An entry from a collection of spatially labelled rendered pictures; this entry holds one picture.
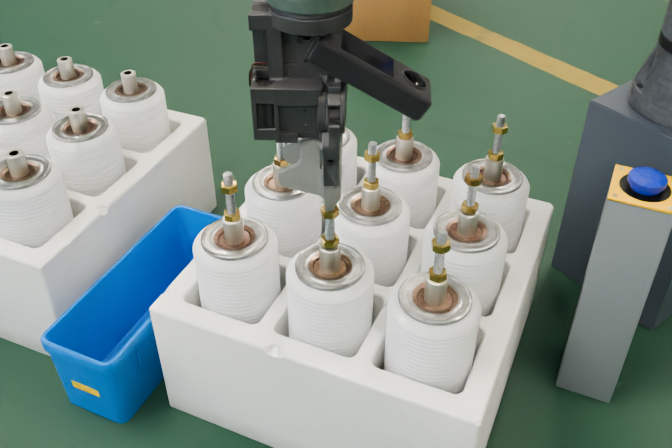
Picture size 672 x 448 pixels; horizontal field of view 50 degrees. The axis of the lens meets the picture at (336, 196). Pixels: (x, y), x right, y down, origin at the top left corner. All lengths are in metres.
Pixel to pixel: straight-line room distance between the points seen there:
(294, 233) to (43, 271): 0.31
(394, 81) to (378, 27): 1.23
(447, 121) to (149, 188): 0.69
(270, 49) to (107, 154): 0.47
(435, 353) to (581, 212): 0.45
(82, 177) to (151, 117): 0.14
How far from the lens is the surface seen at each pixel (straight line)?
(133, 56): 1.86
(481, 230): 0.85
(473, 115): 1.57
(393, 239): 0.85
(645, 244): 0.86
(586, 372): 1.01
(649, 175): 0.85
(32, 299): 1.02
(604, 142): 1.05
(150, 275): 1.10
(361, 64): 0.62
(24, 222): 1.00
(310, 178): 0.69
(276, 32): 0.62
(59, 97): 1.19
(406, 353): 0.76
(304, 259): 0.79
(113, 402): 0.97
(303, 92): 0.63
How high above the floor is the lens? 0.78
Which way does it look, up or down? 37 degrees down
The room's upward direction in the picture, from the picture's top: straight up
